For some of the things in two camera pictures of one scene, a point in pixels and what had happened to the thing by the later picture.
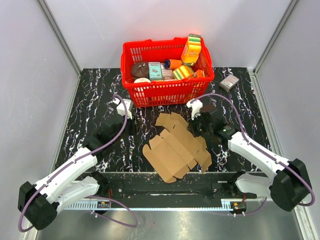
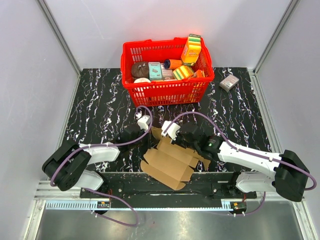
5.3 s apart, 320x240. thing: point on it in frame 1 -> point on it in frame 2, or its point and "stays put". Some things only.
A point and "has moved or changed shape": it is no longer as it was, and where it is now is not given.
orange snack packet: x=199 y=73 stays put
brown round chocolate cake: x=140 y=69 stays put
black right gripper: x=191 y=127 -> x=177 y=140
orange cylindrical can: x=171 y=64 stays put
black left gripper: x=133 y=131 -> x=142 y=131
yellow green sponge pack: x=183 y=72 stays put
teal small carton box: x=155 y=71 stays put
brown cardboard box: x=177 y=150 has moved or changed shape
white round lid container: x=142 y=80 stays put
